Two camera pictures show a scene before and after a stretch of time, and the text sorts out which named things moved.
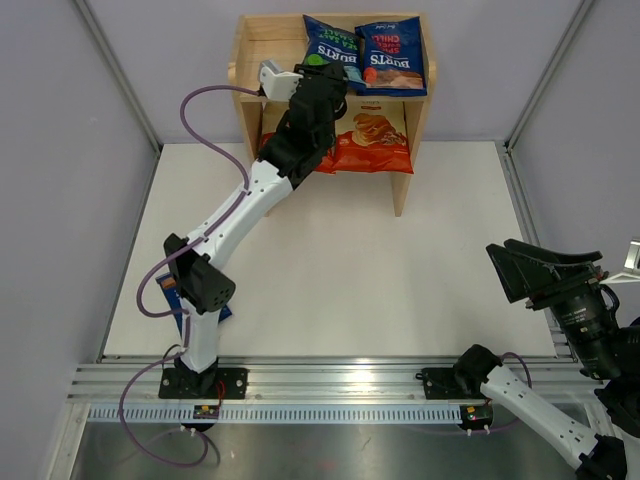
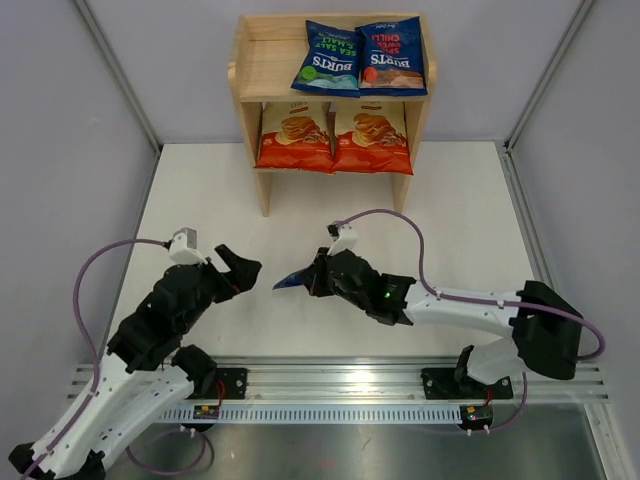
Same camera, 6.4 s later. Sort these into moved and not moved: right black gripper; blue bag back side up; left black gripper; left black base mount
Moved: right black gripper; left black gripper
Not moved: blue bag back side up; left black base mount
